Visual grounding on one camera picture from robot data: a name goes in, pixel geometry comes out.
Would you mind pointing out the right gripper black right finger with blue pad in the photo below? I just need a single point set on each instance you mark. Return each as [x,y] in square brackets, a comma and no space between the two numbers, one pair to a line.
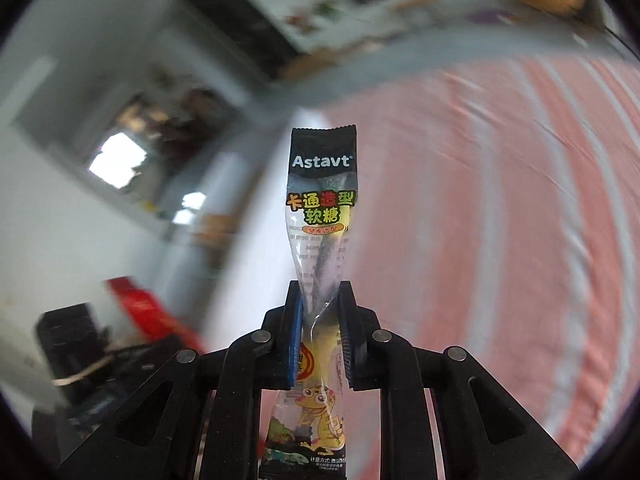
[442,414]

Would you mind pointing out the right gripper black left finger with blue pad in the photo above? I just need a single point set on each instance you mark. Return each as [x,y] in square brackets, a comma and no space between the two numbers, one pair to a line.
[197,416]

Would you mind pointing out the long black gummy candy packet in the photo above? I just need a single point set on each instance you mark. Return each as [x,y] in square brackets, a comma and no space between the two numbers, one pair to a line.
[306,437]

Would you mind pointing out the white storage box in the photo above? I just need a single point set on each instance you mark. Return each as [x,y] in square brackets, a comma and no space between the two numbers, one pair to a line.
[259,266]

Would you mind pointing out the red grey striped tablecloth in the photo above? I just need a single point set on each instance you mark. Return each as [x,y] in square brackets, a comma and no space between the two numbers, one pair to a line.
[499,210]

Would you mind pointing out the black tall cabinet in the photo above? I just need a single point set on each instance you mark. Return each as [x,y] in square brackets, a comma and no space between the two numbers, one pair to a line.
[250,32]

